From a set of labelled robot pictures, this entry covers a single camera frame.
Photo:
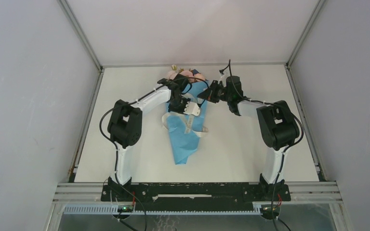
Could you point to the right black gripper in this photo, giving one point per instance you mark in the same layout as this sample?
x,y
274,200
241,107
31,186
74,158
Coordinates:
x,y
206,94

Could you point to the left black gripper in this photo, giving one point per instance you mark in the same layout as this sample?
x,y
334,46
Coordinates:
x,y
181,111

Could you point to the blue wrapping paper sheet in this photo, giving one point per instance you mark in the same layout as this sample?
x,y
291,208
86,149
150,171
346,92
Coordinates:
x,y
185,131

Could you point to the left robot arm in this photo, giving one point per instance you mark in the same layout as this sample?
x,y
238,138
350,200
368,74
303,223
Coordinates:
x,y
126,122

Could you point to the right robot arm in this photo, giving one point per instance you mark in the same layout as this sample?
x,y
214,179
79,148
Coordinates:
x,y
279,127

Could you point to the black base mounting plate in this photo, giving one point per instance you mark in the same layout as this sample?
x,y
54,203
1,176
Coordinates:
x,y
115,194

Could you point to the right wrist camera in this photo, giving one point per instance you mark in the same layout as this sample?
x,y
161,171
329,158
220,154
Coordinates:
x,y
232,84

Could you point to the white cable duct strip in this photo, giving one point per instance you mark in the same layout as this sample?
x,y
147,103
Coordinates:
x,y
125,210

